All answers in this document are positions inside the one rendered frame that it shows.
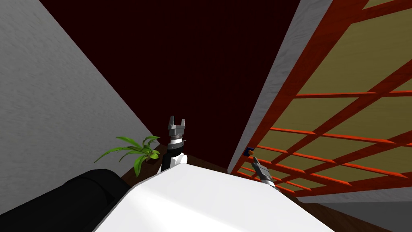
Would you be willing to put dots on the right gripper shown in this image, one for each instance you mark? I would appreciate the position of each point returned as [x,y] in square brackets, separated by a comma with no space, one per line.
[263,173]

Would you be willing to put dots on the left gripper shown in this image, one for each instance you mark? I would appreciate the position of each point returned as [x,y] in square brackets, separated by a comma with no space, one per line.
[176,130]

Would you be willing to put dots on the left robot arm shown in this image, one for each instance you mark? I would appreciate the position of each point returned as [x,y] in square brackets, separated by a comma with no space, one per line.
[61,201]

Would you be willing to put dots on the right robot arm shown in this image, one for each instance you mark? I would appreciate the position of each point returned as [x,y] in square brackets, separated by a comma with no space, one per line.
[272,184]

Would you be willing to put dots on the green potted plant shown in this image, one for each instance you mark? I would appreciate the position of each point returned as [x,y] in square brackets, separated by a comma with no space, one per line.
[138,151]

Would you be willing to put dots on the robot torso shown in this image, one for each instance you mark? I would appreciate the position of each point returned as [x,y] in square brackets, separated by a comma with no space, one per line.
[206,203]

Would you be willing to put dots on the red lattice door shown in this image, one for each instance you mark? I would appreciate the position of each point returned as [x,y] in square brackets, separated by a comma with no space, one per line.
[347,109]

